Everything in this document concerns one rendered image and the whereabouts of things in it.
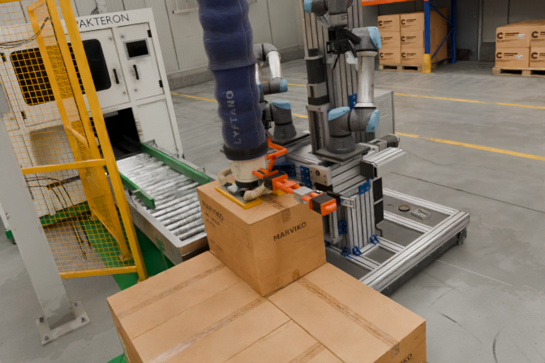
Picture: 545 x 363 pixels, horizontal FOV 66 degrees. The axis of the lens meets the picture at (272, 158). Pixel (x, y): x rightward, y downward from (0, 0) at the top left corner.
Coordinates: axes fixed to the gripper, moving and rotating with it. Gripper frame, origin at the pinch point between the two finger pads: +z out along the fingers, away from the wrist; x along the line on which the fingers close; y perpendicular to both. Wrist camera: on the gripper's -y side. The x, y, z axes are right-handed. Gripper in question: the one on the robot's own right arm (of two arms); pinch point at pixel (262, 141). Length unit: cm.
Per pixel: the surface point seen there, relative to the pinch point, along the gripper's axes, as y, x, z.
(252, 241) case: 60, -46, 23
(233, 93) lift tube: 38, -32, -40
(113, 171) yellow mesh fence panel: -79, -74, 16
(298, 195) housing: 76, -29, 1
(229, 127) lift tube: 34, -35, -24
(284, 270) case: 60, -32, 45
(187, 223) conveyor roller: -44, -42, 55
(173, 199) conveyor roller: -89, -35, 55
